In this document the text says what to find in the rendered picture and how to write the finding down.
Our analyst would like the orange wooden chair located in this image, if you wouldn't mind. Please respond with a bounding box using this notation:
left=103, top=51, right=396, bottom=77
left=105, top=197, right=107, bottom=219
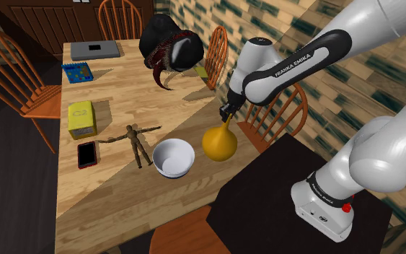
left=98, top=0, right=144, bottom=42
left=0, top=26, right=63, bottom=154
left=204, top=25, right=229, bottom=91
left=149, top=205, right=231, bottom=254
left=237, top=82, right=309, bottom=154

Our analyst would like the yellow round vase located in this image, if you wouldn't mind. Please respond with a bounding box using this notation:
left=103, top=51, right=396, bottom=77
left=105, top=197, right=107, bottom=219
left=201, top=114, right=239, bottom=162

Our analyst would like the yellow-green flat pad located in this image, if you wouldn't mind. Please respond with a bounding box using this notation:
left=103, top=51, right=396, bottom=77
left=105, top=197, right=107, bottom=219
left=193, top=66, right=209, bottom=79

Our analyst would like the white bowl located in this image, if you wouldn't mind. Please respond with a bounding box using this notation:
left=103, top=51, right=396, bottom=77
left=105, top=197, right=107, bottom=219
left=152, top=138, right=195, bottom=179

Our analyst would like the black monster head figure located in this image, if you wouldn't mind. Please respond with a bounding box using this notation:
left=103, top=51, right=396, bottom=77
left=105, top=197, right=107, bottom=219
left=138, top=14, right=206, bottom=92

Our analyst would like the dark robot stand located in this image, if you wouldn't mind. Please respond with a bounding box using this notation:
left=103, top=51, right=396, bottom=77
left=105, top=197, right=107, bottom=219
left=206, top=133, right=394, bottom=254

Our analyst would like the wooden mannequin figure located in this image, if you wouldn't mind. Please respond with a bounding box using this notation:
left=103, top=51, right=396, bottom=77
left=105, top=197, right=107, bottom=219
left=98, top=123, right=162, bottom=170

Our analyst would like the wooden table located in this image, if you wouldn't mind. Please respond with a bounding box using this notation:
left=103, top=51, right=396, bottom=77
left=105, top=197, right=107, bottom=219
left=54, top=38, right=262, bottom=254

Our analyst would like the yellow box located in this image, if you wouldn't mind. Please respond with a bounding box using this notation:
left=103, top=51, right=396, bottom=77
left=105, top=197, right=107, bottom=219
left=68, top=100, right=98, bottom=141

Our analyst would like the red black phone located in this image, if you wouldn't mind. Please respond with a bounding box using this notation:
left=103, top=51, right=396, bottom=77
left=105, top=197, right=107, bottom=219
left=76, top=141, right=98, bottom=170

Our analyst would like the blue book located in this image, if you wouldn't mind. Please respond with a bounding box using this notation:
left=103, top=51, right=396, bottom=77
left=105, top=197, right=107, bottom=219
left=61, top=62, right=94, bottom=84

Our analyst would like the grey laptop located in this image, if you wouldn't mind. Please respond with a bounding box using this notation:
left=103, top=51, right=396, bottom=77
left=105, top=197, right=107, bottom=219
left=70, top=40, right=121, bottom=62

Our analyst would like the dark brown panelled door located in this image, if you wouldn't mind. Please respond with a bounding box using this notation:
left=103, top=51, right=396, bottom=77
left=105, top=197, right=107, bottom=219
left=0, top=0, right=155, bottom=61

